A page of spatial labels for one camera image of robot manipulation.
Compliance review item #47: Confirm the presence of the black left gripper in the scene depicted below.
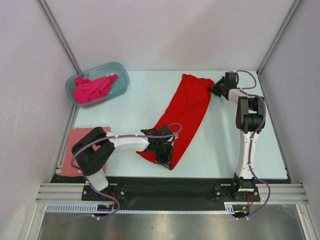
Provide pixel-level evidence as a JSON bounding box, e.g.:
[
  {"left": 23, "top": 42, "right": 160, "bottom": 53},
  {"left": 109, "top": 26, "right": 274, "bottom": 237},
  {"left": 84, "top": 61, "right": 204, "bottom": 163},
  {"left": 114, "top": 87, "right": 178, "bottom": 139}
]
[{"left": 154, "top": 142, "right": 174, "bottom": 170}]

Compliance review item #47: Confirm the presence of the red t-shirt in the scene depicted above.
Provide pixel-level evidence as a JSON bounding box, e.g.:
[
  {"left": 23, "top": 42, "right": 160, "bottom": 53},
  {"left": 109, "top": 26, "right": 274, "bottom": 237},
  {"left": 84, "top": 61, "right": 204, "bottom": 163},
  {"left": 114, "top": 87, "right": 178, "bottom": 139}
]
[{"left": 135, "top": 73, "right": 215, "bottom": 171}]

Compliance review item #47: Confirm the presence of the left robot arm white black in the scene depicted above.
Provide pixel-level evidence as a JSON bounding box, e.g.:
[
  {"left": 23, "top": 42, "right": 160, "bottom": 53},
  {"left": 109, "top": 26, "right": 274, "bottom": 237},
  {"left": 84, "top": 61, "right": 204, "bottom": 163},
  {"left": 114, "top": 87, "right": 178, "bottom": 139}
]
[{"left": 70, "top": 125, "right": 179, "bottom": 200}]

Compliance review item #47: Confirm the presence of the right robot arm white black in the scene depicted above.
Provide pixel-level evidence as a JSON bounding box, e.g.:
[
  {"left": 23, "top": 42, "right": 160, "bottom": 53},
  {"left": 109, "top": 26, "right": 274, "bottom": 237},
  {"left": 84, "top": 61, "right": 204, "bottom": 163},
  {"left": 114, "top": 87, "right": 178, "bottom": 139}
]
[{"left": 210, "top": 70, "right": 267, "bottom": 201}]

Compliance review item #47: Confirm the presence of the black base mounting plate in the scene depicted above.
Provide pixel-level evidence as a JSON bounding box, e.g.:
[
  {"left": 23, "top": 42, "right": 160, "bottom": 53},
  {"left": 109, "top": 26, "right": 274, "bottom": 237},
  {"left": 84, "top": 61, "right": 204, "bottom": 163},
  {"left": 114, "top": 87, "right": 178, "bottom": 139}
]
[{"left": 50, "top": 174, "right": 293, "bottom": 211}]

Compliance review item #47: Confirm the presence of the teal plastic basin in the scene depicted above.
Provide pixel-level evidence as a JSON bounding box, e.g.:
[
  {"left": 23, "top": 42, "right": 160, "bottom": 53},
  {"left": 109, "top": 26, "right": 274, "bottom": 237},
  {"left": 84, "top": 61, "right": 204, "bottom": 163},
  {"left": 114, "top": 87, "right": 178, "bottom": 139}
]
[{"left": 65, "top": 62, "right": 130, "bottom": 108}]

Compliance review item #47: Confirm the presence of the magenta crumpled t-shirt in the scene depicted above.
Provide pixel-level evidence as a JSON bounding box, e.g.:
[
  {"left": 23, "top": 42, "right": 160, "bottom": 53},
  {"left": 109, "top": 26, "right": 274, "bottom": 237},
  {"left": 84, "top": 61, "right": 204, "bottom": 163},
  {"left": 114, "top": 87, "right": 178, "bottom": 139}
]
[{"left": 73, "top": 74, "right": 118, "bottom": 104}]

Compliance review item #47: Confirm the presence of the folded pink t-shirt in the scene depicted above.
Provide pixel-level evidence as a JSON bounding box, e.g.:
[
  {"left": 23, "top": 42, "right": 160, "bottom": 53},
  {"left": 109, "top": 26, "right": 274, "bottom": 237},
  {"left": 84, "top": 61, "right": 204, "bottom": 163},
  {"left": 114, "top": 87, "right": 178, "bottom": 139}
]
[{"left": 60, "top": 127, "right": 100, "bottom": 177}]

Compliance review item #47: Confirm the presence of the aluminium frame rail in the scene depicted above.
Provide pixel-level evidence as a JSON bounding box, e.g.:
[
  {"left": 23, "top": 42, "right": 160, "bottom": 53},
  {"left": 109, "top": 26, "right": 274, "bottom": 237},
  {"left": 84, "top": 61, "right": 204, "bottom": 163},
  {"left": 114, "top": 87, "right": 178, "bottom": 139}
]
[{"left": 35, "top": 183, "right": 85, "bottom": 203}]

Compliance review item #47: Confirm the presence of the white slotted cable duct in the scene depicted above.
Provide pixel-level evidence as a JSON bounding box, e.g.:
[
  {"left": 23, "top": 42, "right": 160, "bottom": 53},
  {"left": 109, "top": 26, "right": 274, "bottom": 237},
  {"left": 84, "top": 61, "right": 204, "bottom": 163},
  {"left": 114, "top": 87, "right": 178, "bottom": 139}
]
[{"left": 46, "top": 203, "right": 115, "bottom": 214}]

